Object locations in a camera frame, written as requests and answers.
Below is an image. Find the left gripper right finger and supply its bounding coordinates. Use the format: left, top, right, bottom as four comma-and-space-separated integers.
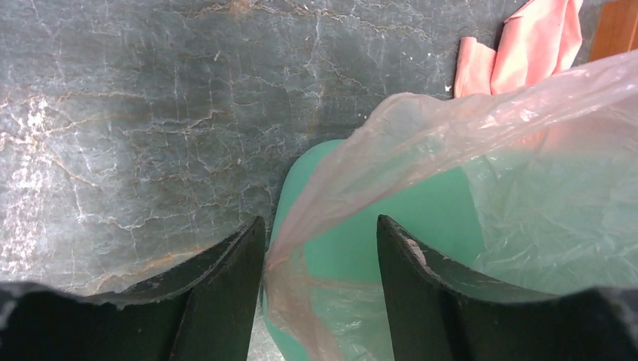
377, 215, 637, 360

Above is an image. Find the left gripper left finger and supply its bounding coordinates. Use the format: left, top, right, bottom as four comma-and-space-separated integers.
1, 217, 266, 360

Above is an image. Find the green plastic trash bin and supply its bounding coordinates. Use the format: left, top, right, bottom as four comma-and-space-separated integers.
266, 141, 637, 360

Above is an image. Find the translucent pink plastic trash bag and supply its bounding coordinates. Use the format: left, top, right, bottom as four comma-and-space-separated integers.
263, 50, 638, 361

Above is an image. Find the salmon pink cloth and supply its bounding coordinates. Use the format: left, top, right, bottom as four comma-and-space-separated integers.
453, 0, 582, 98

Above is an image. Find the orange compartment tray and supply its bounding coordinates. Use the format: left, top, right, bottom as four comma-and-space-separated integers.
589, 0, 637, 62

